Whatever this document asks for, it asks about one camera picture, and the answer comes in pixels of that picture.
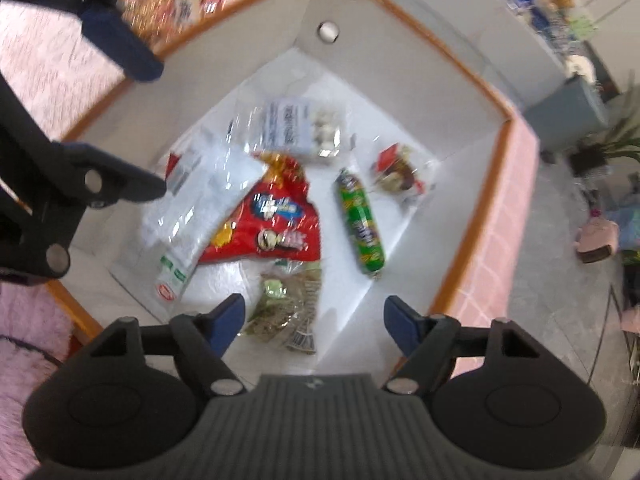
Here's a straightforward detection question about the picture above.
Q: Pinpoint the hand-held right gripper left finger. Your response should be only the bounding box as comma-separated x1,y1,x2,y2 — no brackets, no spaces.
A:
65,293,248,399

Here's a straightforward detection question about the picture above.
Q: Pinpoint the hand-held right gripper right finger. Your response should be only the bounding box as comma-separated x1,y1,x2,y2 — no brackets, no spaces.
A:
384,296,562,397

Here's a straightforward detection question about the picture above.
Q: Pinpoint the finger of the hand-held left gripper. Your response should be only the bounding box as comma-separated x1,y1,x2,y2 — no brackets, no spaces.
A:
0,75,168,280
0,0,166,83

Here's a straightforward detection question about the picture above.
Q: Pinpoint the clear packet of orange snacks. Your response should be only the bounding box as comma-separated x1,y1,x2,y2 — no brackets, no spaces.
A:
120,0,206,45

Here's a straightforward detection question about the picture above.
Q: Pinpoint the clear packet of brown snacks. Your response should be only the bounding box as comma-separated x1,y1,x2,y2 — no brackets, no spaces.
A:
242,257,323,356

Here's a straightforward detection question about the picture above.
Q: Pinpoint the white packet with green labels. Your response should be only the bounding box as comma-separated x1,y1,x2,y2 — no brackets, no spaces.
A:
140,127,268,306

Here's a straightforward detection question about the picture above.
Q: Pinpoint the green sausage stick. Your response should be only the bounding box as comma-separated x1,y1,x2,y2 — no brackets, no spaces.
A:
335,167,387,276

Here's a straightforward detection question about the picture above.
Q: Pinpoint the large red snack bag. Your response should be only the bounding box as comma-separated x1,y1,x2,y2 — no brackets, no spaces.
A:
167,152,322,266

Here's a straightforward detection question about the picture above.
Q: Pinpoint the dark red snack packet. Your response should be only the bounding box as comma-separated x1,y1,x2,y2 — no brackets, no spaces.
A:
370,142,438,206

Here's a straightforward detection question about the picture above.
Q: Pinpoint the clear packet of white balls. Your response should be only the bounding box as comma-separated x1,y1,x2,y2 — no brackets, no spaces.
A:
227,97,358,166

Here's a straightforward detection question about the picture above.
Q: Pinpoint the orange cardboard box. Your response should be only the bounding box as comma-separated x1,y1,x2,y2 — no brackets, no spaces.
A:
46,0,518,361

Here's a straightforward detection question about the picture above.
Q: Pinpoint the purple fluffy rug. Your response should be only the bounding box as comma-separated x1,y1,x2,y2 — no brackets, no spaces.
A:
0,280,77,480

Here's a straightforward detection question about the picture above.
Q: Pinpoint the pink space heater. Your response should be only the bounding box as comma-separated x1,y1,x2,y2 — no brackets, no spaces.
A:
575,217,622,265

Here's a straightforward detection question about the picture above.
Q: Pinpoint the grey trash bin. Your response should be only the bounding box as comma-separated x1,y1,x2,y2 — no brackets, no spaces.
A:
522,72,609,153

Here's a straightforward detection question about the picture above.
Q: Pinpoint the potted long-leaf plant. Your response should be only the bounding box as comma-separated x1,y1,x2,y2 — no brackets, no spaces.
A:
570,70,640,177

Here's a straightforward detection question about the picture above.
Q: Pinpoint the white marble television console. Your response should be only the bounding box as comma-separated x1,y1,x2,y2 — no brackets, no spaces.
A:
325,0,572,111

